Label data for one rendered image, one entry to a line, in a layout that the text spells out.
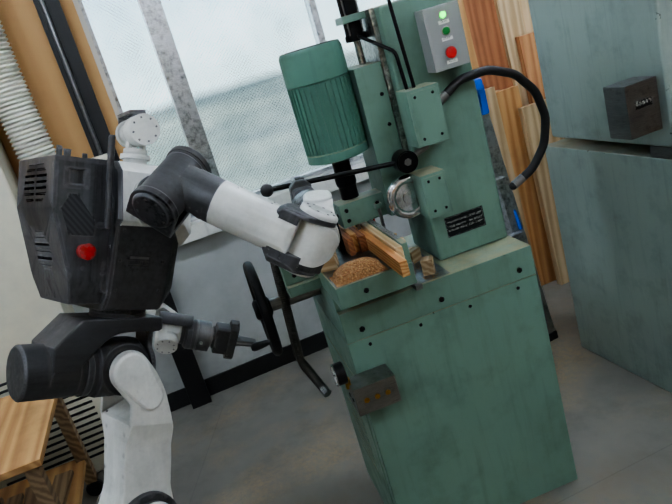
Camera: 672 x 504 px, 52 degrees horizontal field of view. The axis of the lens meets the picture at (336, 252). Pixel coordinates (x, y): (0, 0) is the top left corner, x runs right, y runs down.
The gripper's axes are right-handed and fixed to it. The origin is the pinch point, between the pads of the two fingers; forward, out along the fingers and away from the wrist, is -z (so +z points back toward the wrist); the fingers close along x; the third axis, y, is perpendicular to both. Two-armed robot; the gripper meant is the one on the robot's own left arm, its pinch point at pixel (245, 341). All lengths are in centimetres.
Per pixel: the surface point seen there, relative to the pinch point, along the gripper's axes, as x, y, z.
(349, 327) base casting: 21.6, -22.7, -21.3
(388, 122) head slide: 73, 1, -23
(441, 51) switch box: 95, -5, -29
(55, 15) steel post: 62, 130, 81
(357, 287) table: 35.7, -27.9, -18.1
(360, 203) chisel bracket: 49, 1, -22
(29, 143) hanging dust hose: 13, 108, 82
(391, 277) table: 40, -27, -26
